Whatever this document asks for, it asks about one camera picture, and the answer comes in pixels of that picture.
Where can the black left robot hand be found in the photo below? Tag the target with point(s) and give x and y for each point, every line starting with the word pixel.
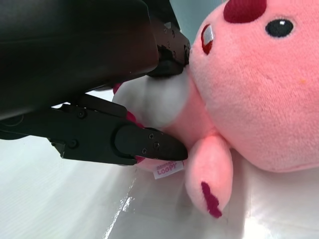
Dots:
pixel 62 62

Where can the pink plush doll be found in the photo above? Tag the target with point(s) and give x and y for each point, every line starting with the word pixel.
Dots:
pixel 249 99

